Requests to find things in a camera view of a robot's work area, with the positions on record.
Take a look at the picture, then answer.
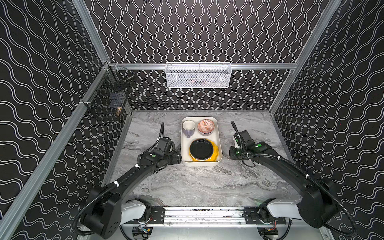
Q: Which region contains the yellow dotted scalloped plate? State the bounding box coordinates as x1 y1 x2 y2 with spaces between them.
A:
200 140 219 162

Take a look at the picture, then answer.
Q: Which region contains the white plastic bin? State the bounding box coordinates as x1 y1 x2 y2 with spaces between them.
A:
181 117 223 167

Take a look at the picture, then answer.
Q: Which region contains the black plate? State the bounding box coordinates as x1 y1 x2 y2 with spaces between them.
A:
189 139 214 162

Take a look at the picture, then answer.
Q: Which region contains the lavender mug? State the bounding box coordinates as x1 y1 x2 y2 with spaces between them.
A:
182 120 196 139

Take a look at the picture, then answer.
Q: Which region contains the red patterned bowl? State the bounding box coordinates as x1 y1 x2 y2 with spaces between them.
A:
198 119 215 132

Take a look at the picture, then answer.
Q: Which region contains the lavender bowl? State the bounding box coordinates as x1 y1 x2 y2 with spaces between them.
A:
199 131 214 136

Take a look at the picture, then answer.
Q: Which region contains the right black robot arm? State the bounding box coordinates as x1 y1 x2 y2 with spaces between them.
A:
229 121 357 237

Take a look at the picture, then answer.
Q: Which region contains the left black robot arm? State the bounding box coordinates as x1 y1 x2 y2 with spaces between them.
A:
72 124 182 240

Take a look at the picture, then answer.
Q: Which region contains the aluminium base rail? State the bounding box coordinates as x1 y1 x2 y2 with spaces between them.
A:
80 205 325 228

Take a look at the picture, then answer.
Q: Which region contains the clear wire wall basket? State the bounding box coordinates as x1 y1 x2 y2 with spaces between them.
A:
165 62 232 89

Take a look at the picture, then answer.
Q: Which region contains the black wire wall basket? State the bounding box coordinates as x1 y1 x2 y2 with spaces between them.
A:
85 65 137 122

